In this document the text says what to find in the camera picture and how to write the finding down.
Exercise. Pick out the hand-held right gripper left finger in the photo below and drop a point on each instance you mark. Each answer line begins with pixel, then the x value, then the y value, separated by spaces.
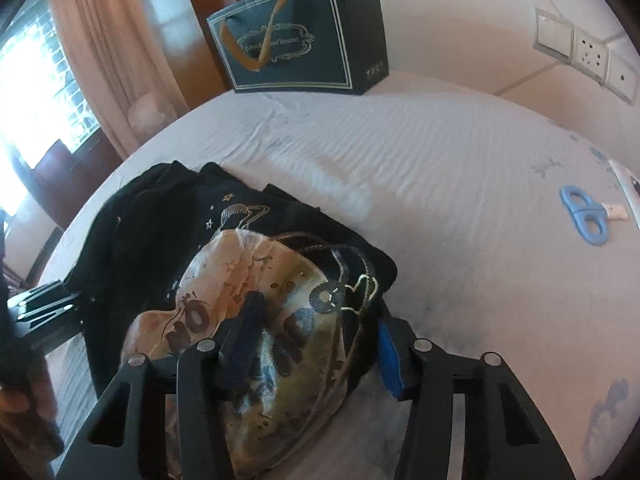
pixel 245 340

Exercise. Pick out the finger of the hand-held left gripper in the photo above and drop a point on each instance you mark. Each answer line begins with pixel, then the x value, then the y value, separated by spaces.
pixel 47 307

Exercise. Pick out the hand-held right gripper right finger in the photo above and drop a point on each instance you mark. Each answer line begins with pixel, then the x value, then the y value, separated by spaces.
pixel 390 360

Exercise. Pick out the black printed t-shirt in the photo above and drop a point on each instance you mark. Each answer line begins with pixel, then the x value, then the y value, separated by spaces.
pixel 250 280

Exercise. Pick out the person's left hand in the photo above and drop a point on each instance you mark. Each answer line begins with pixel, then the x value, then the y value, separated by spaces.
pixel 22 420

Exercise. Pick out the dark wooden cabinet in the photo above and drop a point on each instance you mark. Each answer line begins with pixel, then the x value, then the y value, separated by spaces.
pixel 65 180

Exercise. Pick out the blue small scissors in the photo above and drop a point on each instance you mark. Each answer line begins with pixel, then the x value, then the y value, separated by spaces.
pixel 585 215

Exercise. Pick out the pink curtain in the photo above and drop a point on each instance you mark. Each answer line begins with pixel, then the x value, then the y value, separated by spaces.
pixel 120 50

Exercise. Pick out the dark gift bag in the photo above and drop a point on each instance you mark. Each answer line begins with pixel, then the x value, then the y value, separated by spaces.
pixel 300 35

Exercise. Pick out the white wall socket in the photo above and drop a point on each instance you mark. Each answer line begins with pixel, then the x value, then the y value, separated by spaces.
pixel 590 55

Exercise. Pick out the white single-hole wall plate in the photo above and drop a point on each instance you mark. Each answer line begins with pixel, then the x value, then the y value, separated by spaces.
pixel 622 79

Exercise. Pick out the white wall switch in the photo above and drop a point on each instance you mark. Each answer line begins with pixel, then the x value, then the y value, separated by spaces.
pixel 554 34

